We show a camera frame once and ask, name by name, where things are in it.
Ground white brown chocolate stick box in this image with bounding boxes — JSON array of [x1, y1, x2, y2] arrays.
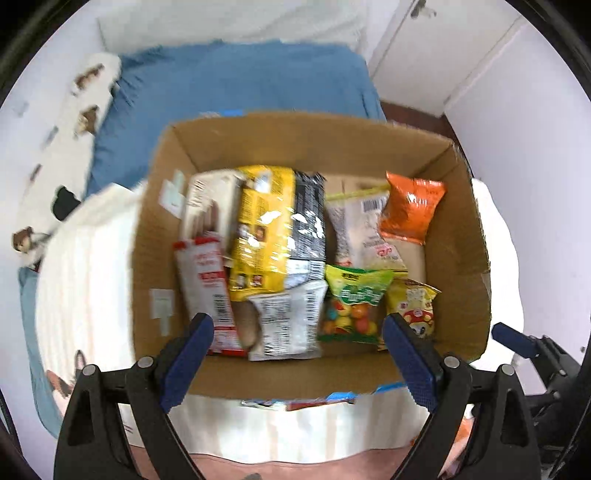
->
[[179, 169, 245, 259]]

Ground yellow and black snack packet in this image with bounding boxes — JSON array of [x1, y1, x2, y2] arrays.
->
[[228, 165, 328, 302]]

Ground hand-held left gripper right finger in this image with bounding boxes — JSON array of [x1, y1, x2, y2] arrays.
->
[[382, 313, 541, 480]]

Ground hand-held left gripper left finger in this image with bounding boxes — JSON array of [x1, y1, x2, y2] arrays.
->
[[53, 313, 215, 480]]

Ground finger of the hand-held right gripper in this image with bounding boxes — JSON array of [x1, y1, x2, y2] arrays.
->
[[492, 323, 548, 360]]

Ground light blue cloth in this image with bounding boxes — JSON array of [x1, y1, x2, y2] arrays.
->
[[17, 267, 64, 431]]

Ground white padded headboard cushion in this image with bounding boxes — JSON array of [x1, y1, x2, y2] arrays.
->
[[96, 0, 366, 47]]

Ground white door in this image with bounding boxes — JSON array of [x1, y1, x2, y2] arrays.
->
[[368, 0, 525, 117]]

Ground pale yellow-edged snack packet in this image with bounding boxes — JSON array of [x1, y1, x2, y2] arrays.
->
[[324, 186, 410, 271]]

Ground green candy packet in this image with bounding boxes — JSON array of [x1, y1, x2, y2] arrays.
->
[[318, 264, 394, 345]]

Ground striped pink cat print blanket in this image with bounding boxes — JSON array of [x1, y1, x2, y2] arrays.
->
[[34, 179, 526, 480]]

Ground red brown snack packet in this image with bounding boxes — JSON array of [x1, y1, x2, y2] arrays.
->
[[240, 392, 360, 412]]

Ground white bear print pillow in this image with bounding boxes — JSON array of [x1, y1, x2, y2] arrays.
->
[[11, 52, 124, 269]]

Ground orange snack packet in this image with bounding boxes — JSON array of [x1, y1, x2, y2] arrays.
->
[[379, 172, 447, 246], [449, 413, 477, 474]]

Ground grey white snack packet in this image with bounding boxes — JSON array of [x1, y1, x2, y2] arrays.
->
[[246, 279, 329, 361]]

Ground red and white snack packet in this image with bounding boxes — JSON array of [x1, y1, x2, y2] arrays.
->
[[173, 232, 249, 357]]

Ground blue duvet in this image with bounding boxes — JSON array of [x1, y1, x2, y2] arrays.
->
[[87, 39, 387, 195]]

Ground yellow panda print snack packet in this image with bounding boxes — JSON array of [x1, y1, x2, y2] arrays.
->
[[378, 277, 441, 352]]

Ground cardboard box blue print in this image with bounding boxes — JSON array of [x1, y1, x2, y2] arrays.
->
[[131, 111, 492, 403]]

